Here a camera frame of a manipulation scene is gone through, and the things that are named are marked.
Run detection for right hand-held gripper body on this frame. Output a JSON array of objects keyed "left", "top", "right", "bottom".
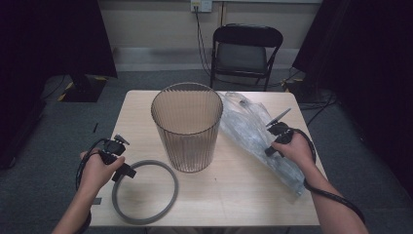
[{"left": 265, "top": 107, "right": 295, "bottom": 144}]

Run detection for black curtain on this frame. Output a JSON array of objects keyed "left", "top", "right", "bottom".
[
  {"left": 0, "top": 0, "right": 119, "bottom": 171},
  {"left": 291, "top": 0, "right": 413, "bottom": 198}
]

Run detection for white wall power outlet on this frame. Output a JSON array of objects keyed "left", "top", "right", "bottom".
[{"left": 190, "top": 0, "right": 213, "bottom": 14}]

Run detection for right hand-held gripper cable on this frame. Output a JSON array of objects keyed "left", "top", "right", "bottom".
[{"left": 291, "top": 128, "right": 366, "bottom": 225}]

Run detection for clear plastic bag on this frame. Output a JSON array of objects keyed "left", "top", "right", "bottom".
[{"left": 217, "top": 91, "right": 308, "bottom": 197}]

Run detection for grey bin rim ring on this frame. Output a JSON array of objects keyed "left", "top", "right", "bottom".
[{"left": 111, "top": 159, "right": 180, "bottom": 226}]

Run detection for left hand-held gripper cable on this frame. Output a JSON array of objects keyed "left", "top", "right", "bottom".
[{"left": 75, "top": 137, "right": 110, "bottom": 234}]

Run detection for black floor cables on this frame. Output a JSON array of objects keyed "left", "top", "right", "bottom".
[{"left": 298, "top": 91, "right": 339, "bottom": 128}]

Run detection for hand-held gripper cable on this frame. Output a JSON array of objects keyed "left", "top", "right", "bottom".
[
  {"left": 291, "top": 128, "right": 366, "bottom": 225},
  {"left": 75, "top": 137, "right": 110, "bottom": 234}
]

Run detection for black folding chair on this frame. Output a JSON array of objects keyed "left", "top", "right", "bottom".
[{"left": 208, "top": 22, "right": 284, "bottom": 92}]

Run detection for person's left hand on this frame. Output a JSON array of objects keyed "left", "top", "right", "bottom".
[{"left": 78, "top": 148, "right": 126, "bottom": 193}]

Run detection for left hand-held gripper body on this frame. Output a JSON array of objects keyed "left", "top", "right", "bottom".
[{"left": 98, "top": 134, "right": 131, "bottom": 165}]

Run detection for person's right hand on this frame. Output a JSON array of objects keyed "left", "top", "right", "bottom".
[{"left": 272, "top": 131, "right": 317, "bottom": 174}]

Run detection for ribbed translucent brown bin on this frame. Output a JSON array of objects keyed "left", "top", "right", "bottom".
[{"left": 150, "top": 82, "right": 224, "bottom": 174}]

